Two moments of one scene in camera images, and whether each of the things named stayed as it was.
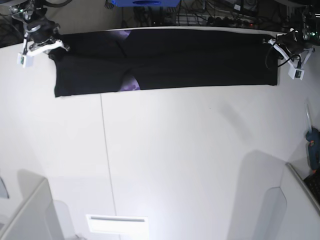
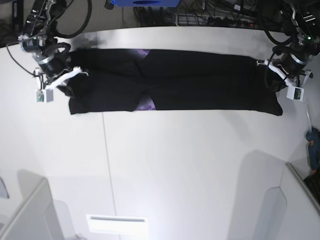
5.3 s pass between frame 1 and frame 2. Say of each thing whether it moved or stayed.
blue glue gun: stayed
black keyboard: stayed
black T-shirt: moved
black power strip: stayed
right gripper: moved
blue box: stayed
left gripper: moved
